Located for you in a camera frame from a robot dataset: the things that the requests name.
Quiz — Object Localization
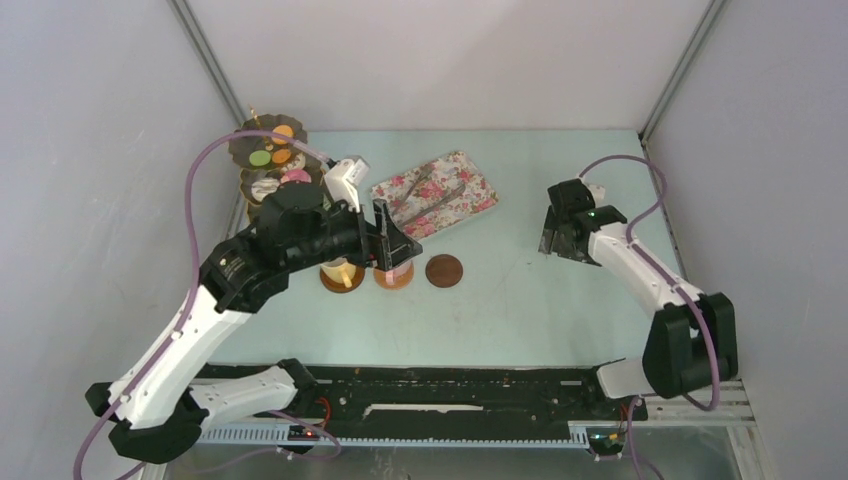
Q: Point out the dark brown wooden coaster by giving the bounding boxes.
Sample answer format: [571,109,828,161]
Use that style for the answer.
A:
[425,254,464,288]

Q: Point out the three-tier dark dessert stand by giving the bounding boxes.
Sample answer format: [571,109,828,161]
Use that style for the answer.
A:
[228,107,328,221]

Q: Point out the light brown wooden coaster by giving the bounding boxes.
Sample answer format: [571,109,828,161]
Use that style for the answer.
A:
[319,264,368,295]

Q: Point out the yellow mug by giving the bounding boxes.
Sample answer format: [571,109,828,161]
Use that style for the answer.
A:
[321,261,366,289]

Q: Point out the woven rattan coaster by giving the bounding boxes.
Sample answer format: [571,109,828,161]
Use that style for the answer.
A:
[373,260,415,290]

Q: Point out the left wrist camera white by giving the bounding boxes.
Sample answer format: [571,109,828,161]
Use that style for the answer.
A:
[323,156,370,213]

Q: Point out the pink frosted donut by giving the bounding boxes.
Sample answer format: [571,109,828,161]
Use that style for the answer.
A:
[280,169,312,185]

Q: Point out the metal serving tongs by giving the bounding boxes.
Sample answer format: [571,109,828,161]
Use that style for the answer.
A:
[390,165,466,227]

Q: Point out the floral rectangular tray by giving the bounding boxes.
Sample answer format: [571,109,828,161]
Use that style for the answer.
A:
[370,151,500,241]

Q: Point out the green macaron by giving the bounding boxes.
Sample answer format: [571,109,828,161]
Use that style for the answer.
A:
[248,150,272,168]

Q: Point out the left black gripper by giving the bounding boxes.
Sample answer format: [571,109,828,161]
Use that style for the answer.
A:
[284,193,422,273]

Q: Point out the pink mug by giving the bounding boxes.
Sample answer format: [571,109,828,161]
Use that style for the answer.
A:
[383,260,414,289]

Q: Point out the orange round biscuit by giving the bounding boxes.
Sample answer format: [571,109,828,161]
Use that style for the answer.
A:
[272,124,295,145]

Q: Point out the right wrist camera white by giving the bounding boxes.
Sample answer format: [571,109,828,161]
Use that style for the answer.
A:
[586,184,606,205]

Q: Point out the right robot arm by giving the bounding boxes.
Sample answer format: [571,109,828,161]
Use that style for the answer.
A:
[539,178,739,418]

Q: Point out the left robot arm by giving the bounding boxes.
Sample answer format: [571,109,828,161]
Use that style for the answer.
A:
[86,182,422,464]

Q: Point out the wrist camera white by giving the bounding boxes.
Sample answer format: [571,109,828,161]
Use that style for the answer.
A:
[323,156,370,213]
[586,184,606,205]

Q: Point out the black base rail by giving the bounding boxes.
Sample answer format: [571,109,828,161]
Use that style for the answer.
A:
[192,360,757,452]

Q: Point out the small orange macaron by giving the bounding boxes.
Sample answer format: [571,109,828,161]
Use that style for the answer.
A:
[271,149,292,165]

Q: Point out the white chocolate-drizzled donut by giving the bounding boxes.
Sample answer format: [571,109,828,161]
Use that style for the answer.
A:
[250,177,281,203]

